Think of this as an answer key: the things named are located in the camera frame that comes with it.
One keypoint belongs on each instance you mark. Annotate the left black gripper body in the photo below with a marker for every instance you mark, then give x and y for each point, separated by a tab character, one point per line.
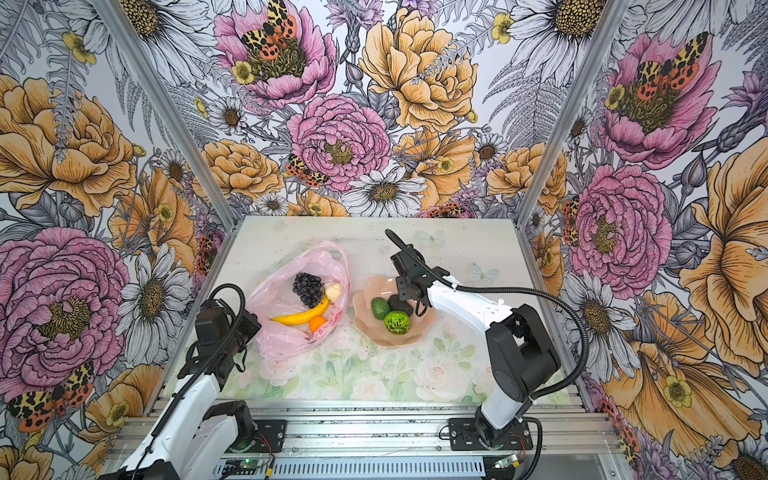
249	330

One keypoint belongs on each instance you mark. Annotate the fake dark avocado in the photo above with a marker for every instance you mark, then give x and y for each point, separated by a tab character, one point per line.
397	305

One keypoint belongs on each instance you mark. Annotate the pink petal-shaped bowl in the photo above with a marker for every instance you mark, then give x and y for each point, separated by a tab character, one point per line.
379	286

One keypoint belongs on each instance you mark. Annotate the fake green lime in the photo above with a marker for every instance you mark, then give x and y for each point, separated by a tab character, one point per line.
380	308

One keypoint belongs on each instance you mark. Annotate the fake green custard apple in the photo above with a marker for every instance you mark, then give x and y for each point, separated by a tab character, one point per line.
397	323

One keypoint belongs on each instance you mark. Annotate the pink plastic bag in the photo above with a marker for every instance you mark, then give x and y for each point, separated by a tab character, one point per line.
300	304

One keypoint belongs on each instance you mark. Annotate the fake pale pear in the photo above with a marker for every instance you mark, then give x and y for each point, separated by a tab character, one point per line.
333	291

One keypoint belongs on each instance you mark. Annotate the fake yellow banana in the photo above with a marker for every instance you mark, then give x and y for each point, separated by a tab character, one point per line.
304	317

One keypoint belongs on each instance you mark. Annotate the fake orange fruit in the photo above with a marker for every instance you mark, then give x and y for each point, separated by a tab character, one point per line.
316	323

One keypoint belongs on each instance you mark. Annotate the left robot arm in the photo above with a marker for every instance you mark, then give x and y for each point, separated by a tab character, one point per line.
195	429

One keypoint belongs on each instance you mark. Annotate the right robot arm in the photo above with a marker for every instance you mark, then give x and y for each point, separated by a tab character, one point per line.
521	352

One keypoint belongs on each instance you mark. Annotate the fake black grape bunch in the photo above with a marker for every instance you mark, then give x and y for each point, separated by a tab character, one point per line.
309	289

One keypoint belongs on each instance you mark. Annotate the green circuit board left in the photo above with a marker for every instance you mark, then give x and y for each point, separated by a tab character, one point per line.
245	467

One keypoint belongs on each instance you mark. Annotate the green circuit board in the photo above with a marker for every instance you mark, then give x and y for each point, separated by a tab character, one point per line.
510	461
245	467

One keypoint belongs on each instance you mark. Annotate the green circuit board right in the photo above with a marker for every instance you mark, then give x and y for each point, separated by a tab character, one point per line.
510	461

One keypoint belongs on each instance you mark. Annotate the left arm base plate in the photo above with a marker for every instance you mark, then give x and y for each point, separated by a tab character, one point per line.
270	436

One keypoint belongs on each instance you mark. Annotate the aluminium front rail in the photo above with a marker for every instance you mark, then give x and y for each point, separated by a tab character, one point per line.
324	428

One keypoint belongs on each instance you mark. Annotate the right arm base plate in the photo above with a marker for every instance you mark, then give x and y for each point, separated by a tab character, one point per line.
471	434

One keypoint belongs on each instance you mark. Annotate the white slotted cable duct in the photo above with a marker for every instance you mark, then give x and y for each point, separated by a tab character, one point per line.
384	467

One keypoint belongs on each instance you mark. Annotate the left aluminium frame post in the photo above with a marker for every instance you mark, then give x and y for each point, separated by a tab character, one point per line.
136	56

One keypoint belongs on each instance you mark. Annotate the aluminium frame post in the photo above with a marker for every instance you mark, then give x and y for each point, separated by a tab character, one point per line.
600	45
136	56

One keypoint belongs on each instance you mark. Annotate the right aluminium frame post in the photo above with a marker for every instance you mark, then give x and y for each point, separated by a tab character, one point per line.
600	45

